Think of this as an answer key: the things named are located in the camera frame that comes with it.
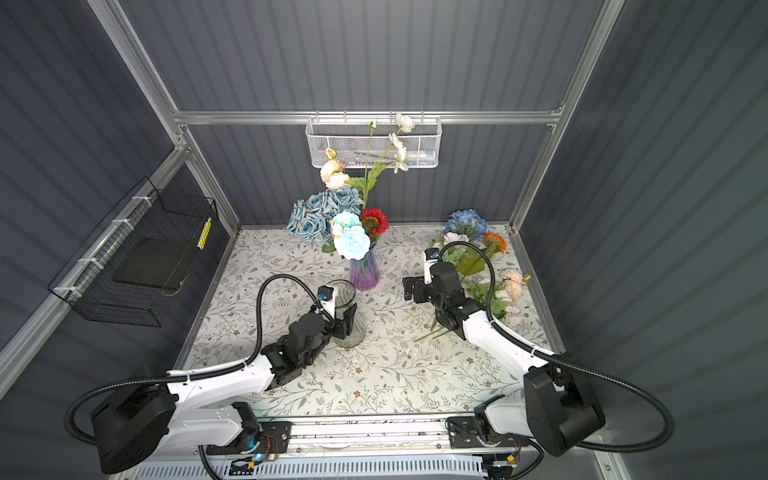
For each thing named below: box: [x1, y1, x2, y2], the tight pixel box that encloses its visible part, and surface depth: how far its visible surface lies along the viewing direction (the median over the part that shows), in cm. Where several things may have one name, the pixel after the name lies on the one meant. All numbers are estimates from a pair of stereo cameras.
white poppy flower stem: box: [346, 113, 416, 208], surface depth 82 cm
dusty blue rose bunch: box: [287, 186, 371, 260], surface depth 74 cm
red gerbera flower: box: [361, 208, 389, 241], surface depth 85 cm
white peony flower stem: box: [320, 148, 349, 190], surface depth 83 cm
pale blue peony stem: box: [330, 211, 371, 261], surface depth 67 cm
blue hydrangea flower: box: [444, 208, 489, 241], surface depth 113 cm
